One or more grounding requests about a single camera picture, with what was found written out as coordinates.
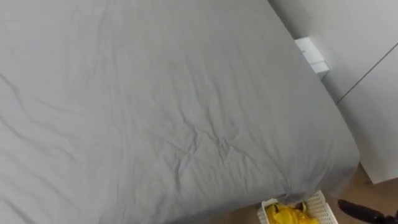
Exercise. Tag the white cabinet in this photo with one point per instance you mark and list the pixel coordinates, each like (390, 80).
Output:
(367, 62)

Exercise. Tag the white box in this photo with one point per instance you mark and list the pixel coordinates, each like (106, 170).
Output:
(312, 56)

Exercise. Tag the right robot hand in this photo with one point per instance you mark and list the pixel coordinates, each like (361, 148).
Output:
(363, 213)

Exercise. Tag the yellow cloth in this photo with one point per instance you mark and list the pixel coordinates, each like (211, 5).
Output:
(289, 215)

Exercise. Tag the white plastic basket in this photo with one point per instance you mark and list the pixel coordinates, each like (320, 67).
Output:
(320, 207)

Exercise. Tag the grey bed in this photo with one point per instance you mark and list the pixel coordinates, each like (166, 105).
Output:
(149, 112)

